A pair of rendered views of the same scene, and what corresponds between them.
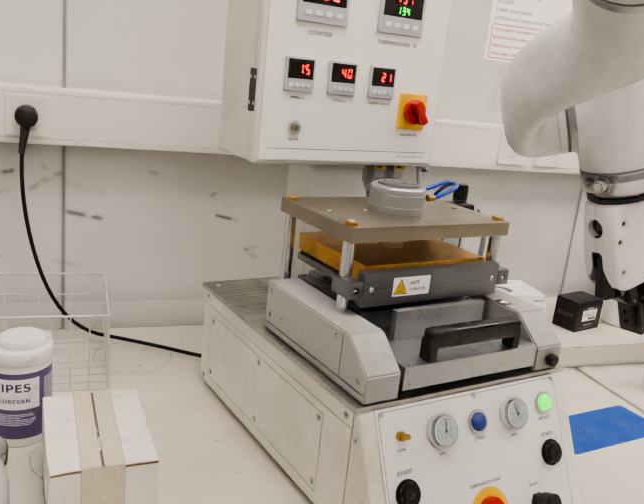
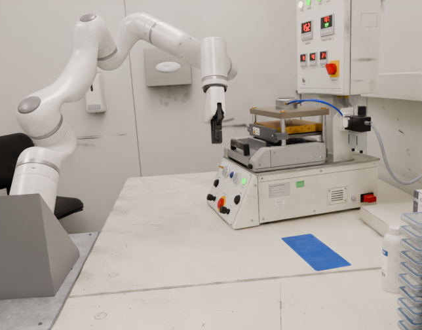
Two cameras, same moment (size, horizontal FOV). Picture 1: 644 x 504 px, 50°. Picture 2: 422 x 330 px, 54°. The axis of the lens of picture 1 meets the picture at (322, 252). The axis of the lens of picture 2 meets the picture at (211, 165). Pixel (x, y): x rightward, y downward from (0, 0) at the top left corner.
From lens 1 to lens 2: 1.95 m
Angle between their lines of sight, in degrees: 103
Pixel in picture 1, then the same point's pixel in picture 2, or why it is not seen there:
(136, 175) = (380, 109)
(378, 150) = (326, 88)
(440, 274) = (261, 129)
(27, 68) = not seen: hidden behind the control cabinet
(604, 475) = (262, 240)
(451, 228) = (266, 112)
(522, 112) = not seen: hidden behind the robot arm
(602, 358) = not seen: outside the picture
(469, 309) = (260, 143)
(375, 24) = (320, 33)
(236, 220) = (404, 133)
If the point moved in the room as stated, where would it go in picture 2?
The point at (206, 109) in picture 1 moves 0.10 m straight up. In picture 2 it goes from (383, 77) to (384, 52)
